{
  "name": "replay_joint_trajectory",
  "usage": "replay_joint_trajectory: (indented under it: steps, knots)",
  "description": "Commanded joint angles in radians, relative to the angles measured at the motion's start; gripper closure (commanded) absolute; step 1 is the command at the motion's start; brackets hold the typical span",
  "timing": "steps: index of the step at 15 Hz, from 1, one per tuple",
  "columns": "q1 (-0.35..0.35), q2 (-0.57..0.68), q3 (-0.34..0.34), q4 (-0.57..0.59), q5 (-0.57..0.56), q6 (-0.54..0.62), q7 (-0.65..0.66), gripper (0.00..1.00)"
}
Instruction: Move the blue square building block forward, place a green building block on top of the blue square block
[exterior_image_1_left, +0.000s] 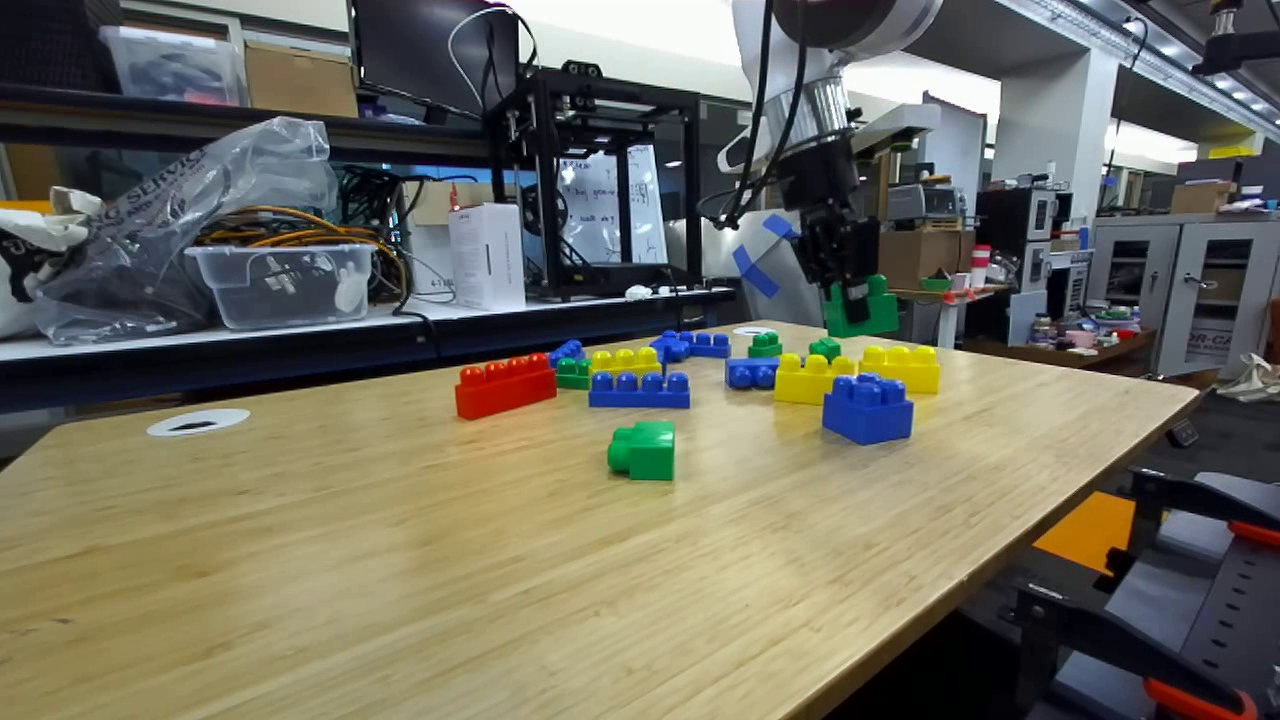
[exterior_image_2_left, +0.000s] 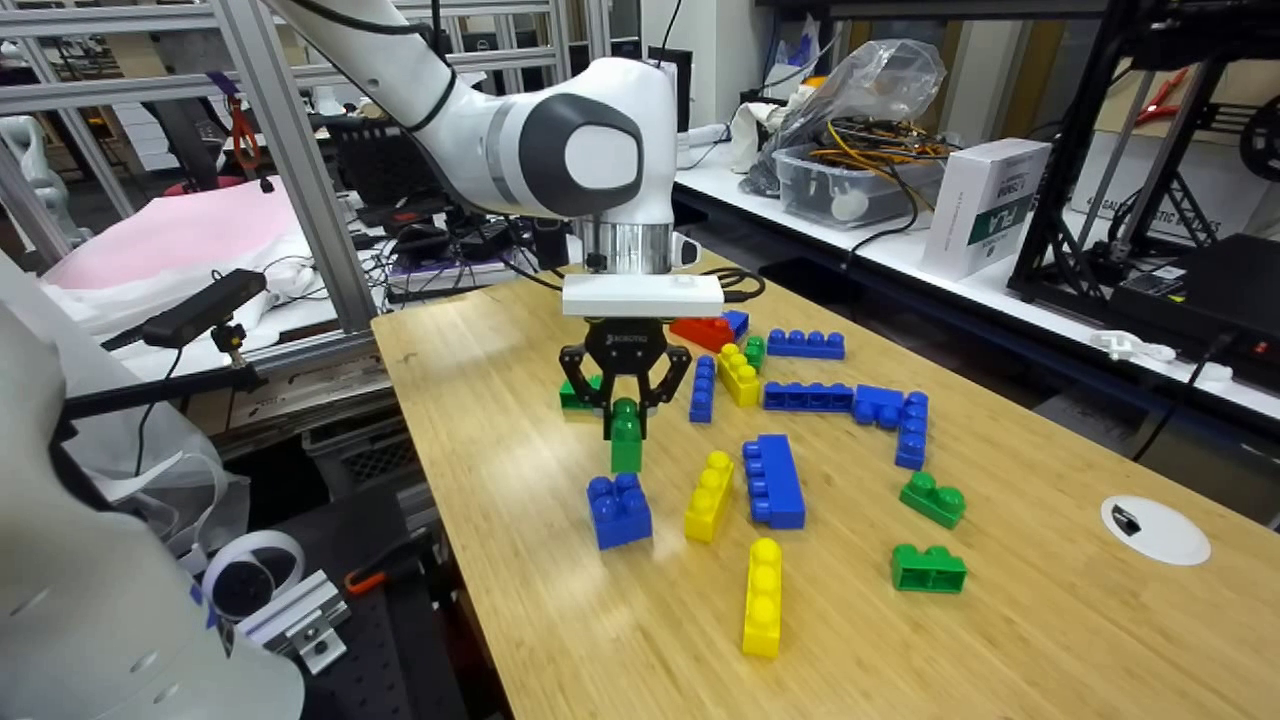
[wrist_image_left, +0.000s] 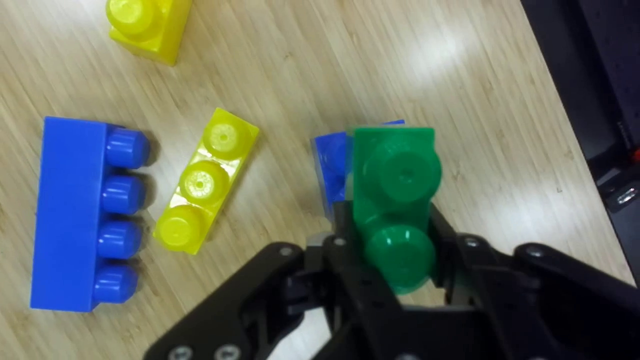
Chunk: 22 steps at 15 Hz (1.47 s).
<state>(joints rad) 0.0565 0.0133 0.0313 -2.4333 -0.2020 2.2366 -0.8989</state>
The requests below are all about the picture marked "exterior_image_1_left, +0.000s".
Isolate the white device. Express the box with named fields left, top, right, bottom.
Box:
left=0, top=179, right=108, bottom=340

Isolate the gray metal stand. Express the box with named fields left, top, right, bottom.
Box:
left=1014, top=463, right=1280, bottom=720

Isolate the gray glass door cabinet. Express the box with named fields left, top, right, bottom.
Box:
left=1090, top=211, right=1280, bottom=383

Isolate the black monitor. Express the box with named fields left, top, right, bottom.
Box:
left=348, top=0, right=529, bottom=126

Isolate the black frame 3D printer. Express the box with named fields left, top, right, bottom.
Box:
left=482, top=57, right=714, bottom=303

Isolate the gray upright panel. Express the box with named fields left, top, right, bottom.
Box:
left=917, top=89, right=994, bottom=223

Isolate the white cardboard box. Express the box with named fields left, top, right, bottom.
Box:
left=445, top=198, right=534, bottom=317

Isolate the blue square building block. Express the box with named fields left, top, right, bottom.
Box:
left=819, top=373, right=922, bottom=449

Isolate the yellow cable bundle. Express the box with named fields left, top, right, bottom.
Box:
left=198, top=204, right=412, bottom=312

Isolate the black wall shelf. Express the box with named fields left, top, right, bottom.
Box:
left=0, top=81, right=538, bottom=156

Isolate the clear lidded storage container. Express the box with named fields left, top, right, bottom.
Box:
left=91, top=18, right=253, bottom=108

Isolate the white sack with blue tape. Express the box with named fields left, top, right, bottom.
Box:
left=730, top=208, right=828, bottom=333

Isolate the small brown cardboard box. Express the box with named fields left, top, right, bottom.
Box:
left=1167, top=177, right=1239, bottom=219

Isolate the red building block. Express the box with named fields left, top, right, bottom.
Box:
left=453, top=349, right=561, bottom=423

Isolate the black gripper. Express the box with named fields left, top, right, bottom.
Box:
left=777, top=130, right=886, bottom=291

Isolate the clear crumpled plastic bag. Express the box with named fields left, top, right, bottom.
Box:
left=26, top=111, right=344, bottom=349

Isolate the white table cable grommet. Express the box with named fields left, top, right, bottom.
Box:
left=146, top=403, right=253, bottom=444

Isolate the yellow building block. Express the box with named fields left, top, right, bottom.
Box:
left=585, top=345, right=664, bottom=380
left=771, top=349, right=863, bottom=413
left=858, top=340, right=943, bottom=399

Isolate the clear plastic storage bin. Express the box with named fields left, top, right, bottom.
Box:
left=180, top=238, right=385, bottom=337

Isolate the large brown cardboard box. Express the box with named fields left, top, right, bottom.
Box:
left=871, top=228, right=982, bottom=291

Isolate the orange clamp handle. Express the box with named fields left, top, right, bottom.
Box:
left=1141, top=670, right=1263, bottom=720
left=1226, top=516, right=1280, bottom=554

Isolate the orange floor mat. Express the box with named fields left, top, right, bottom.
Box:
left=1027, top=488, right=1141, bottom=579

